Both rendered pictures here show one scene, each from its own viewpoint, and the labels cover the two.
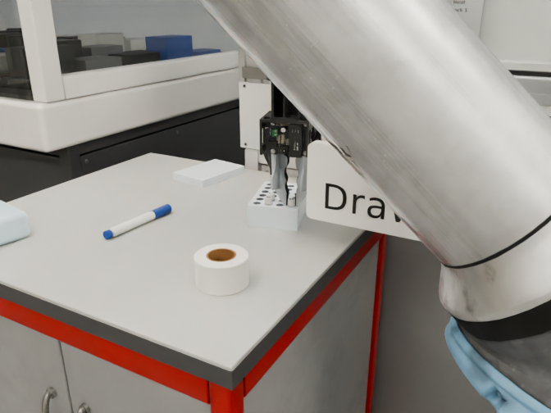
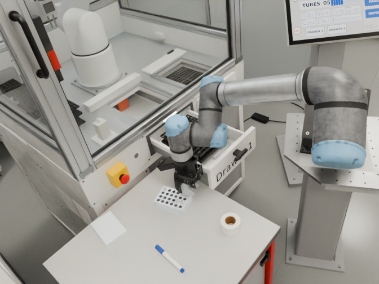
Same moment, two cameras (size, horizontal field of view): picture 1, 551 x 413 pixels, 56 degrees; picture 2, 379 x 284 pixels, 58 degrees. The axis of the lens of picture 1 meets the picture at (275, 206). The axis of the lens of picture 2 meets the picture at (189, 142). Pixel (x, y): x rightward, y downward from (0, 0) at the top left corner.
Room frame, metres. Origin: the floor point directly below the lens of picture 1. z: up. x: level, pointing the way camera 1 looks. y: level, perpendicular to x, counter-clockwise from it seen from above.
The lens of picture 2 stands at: (0.45, 0.77, 1.79)
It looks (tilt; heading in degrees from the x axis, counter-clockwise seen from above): 41 degrees down; 289
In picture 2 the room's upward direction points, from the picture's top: 10 degrees counter-clockwise
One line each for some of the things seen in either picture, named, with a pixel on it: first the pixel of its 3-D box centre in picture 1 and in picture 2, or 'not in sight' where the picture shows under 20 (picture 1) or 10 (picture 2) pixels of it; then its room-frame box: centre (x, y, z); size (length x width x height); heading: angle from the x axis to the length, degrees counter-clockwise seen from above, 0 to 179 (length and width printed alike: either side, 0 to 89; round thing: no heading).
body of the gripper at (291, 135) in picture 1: (289, 113); (186, 168); (0.75, -0.02, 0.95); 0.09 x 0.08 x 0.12; 168
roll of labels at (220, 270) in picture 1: (221, 268); (230, 223); (0.59, 0.07, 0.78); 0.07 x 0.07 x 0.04
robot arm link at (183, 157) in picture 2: not in sight; (181, 150); (0.76, -0.03, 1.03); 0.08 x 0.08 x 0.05
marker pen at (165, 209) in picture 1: (138, 220); (169, 258); (0.78, 0.22, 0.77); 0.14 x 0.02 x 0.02; 147
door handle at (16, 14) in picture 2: not in sight; (32, 48); (1.08, 0.06, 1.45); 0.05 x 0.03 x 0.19; 151
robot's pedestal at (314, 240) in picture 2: not in sight; (322, 202); (0.21, -0.40, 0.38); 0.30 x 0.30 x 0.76; 88
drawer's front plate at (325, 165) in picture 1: (412, 197); (233, 156); (0.61, -0.17, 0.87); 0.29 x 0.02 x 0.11; 61
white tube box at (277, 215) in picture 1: (280, 204); (173, 200); (0.82, -0.01, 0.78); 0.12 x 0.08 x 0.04; 167
